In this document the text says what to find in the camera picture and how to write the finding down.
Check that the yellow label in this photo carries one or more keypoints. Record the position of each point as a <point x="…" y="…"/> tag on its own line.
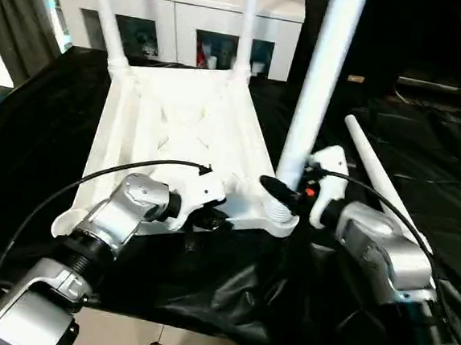
<point x="356" y="78"/>

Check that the white plastic table top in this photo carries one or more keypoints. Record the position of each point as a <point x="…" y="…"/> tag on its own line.
<point x="179" y="107"/>

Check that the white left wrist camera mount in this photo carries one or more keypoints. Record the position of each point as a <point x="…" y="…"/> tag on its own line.
<point x="204" y="190"/>

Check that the red box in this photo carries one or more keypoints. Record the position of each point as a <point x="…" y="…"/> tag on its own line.
<point x="202" y="55"/>

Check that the white plastic table leg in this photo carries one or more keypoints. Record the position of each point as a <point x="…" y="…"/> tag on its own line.
<point x="322" y="87"/>
<point x="107" y="16"/>
<point x="248" y="28"/>
<point x="369" y="160"/>

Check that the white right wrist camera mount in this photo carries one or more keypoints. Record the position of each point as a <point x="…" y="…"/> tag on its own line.
<point x="333" y="177"/>

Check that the grey-brown curtain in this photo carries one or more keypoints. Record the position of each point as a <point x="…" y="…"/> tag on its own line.
<point x="14" y="16"/>

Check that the large black box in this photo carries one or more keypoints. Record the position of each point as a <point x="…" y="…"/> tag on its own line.
<point x="420" y="35"/>

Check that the light blue white panel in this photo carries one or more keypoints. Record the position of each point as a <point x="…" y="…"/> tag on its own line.
<point x="57" y="8"/>

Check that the white blue carton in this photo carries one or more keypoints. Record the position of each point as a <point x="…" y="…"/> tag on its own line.
<point x="258" y="68"/>

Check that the white glass-door cabinet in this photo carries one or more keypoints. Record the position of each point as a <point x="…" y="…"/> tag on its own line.
<point x="176" y="2"/>

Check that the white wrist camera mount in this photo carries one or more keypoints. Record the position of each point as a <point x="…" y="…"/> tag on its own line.
<point x="204" y="190"/>
<point x="333" y="177"/>

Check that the black plastic mat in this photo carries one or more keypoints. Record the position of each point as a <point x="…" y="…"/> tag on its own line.
<point x="37" y="123"/>

